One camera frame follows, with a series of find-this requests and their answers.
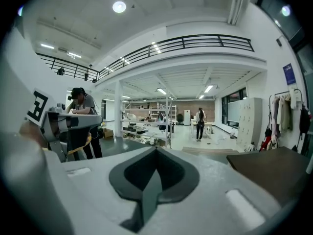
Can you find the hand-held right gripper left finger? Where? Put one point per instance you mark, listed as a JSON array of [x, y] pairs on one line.
[[102, 190]]

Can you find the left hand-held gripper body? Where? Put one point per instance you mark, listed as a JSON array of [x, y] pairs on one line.
[[39, 106]]

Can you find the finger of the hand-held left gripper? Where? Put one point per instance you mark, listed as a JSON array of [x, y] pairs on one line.
[[85, 122]]

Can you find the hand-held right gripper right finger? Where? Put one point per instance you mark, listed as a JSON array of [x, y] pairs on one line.
[[215, 195]]

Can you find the person's left forearm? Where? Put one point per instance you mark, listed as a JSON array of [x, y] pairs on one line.
[[31, 133]]

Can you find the cardboard box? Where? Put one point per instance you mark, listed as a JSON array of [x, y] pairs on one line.
[[108, 133]]

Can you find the white metal shelving rack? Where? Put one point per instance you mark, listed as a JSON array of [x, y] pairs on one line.
[[146, 122]]

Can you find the dark brown desk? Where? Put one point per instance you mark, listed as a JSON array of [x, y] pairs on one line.
[[274, 170]]

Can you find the white table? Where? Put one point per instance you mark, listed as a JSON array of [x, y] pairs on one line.
[[207, 123]]

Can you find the white and red bag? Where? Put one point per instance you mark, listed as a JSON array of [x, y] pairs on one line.
[[269, 143]]

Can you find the white locker cabinet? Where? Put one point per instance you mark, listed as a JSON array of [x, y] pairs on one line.
[[249, 124]]

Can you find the white tall appliance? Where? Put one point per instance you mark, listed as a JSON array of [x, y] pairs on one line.
[[187, 117]]

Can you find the black office chair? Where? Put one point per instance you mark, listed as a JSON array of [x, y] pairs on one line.
[[180, 118]]

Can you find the coat rack with clothes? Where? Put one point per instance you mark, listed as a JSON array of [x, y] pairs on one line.
[[284, 116]]

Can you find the black backpack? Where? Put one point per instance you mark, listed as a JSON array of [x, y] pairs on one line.
[[304, 120]]

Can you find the round ceiling light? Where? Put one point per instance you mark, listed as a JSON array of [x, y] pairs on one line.
[[119, 7]]

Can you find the blue poster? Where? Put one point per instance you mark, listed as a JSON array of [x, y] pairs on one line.
[[289, 73]]

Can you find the black balcony railing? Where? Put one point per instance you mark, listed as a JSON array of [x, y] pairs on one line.
[[221, 40]]

